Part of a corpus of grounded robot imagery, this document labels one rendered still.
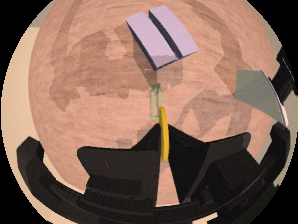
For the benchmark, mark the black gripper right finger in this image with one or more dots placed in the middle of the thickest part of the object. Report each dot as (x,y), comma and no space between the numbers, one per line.
(190,158)

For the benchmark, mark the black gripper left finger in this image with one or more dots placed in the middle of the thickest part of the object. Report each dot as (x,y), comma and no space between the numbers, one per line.
(141,162)

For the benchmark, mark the gold coin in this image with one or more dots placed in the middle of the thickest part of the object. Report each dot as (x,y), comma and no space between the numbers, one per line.
(164,133)

